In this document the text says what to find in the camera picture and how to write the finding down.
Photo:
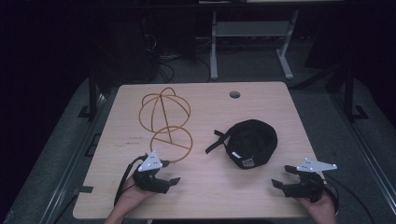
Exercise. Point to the person's right hand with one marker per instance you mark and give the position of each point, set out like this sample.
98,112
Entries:
320,211

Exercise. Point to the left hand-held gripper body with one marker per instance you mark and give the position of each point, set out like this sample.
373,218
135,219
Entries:
149,183

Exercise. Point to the grey metal floor rail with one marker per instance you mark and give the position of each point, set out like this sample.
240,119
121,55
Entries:
364,149
71,161

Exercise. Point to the black metal stand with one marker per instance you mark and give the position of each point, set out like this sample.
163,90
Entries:
92,93
349,87

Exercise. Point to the white metal desk frame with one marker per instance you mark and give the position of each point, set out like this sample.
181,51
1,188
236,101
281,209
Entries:
249,29

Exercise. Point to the black baseball cap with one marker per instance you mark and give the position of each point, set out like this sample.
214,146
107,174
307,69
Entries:
253,143

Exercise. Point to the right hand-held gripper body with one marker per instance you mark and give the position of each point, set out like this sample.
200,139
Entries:
306,186

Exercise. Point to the person's left hand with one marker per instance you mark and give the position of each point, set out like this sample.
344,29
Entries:
134,196

